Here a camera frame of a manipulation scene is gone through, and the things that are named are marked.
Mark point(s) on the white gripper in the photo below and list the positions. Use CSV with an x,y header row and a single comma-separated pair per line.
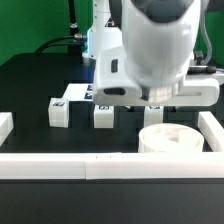
x,y
114,86

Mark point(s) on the white round stool seat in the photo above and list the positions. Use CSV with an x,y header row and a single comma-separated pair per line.
x,y
170,138

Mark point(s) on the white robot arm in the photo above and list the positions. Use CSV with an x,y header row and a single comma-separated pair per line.
x,y
143,53

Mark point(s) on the white sheet with markers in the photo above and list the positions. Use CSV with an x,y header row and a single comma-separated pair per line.
x,y
78,92

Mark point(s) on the white front fence bar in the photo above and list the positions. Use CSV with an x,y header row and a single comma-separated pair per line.
x,y
93,166

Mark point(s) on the white fence bar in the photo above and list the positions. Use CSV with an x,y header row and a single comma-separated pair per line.
x,y
93,166
212,131
6,125

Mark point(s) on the white right fence bar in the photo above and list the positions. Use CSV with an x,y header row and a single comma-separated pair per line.
x,y
212,131

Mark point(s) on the white left fence bar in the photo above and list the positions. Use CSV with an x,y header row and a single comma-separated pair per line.
x,y
6,125

